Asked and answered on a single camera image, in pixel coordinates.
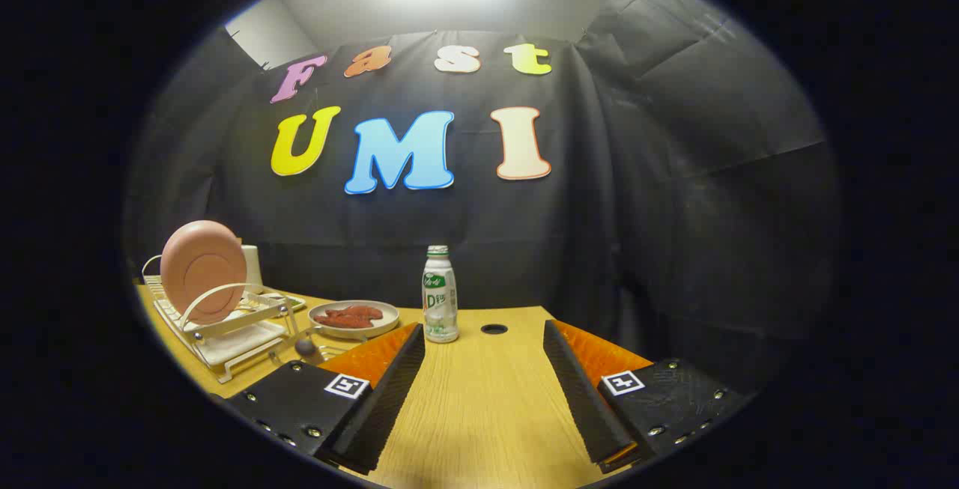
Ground pink round plate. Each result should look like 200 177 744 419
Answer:
160 220 248 325

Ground white wire dish rack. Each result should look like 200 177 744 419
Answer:
141 253 297 384

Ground grey plate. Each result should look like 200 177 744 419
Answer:
308 300 400 340

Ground white compartment snack tray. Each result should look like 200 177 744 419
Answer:
255 287 307 312

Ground black backdrop cloth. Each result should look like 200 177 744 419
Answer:
124 0 844 400

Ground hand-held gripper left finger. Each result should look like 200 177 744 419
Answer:
225 322 426 475

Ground white green label bottle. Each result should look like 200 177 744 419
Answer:
422 245 459 344

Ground white toaster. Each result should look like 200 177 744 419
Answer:
240 244 264 288

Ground red sausage pieces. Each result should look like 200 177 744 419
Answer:
314 306 384 329

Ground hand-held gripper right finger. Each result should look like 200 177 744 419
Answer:
542 319 746 475

